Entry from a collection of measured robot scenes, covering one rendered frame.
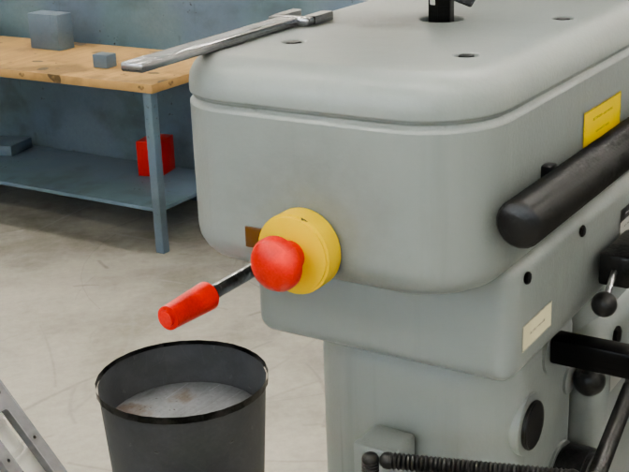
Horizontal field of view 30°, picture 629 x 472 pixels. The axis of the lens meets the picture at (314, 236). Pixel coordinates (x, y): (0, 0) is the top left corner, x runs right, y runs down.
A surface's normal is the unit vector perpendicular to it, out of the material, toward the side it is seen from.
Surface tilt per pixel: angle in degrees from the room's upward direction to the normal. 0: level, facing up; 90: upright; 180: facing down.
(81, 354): 0
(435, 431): 90
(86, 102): 90
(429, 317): 90
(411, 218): 90
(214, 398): 0
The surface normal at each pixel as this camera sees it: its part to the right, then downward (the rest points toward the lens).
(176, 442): 0.00, 0.39
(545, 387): 0.85, 0.15
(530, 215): -0.53, 0.30
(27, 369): -0.04, -0.94
